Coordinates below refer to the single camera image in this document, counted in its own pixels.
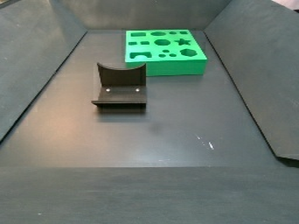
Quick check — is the black curved stand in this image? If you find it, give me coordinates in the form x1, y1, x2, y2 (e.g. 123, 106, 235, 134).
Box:
92, 63, 147, 107

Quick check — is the green shape sorter board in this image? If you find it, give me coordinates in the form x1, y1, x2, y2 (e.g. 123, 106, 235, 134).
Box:
125, 30, 208, 76

